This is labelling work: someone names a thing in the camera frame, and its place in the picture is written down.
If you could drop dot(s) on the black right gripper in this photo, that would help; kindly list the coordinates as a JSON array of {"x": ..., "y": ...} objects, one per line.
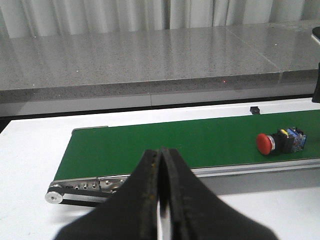
[{"x": 316, "y": 95}]

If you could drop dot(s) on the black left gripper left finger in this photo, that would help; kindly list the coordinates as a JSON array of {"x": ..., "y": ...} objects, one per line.
[{"x": 129, "y": 214}]

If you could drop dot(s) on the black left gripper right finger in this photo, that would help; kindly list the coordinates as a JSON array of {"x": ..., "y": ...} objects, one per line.
[{"x": 196, "y": 213}]

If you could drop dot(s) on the red mushroom push button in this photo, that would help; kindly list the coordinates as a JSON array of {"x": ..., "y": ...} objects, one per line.
[{"x": 290, "y": 140}]

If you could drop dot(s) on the right grey stone counter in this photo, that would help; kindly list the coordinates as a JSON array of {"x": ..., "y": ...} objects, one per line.
[{"x": 288, "y": 45}]

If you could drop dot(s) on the grey stone counter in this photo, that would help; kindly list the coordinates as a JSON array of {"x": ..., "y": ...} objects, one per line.
[
  {"x": 63, "y": 67},
  {"x": 288, "y": 45}
]

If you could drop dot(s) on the green conveyor belt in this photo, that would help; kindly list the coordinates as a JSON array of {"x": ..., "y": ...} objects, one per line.
[{"x": 202, "y": 143}]

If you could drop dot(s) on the small black connector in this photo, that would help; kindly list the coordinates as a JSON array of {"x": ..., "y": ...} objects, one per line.
[{"x": 255, "y": 110}]

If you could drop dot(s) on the left grey stone counter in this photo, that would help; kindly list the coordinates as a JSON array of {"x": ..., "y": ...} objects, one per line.
[{"x": 63, "y": 67}]

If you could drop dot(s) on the grey pleated curtain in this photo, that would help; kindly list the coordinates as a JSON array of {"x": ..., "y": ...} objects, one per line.
[{"x": 40, "y": 18}]

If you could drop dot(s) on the aluminium conveyor side rail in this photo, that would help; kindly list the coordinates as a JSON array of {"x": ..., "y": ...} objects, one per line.
[{"x": 268, "y": 167}]

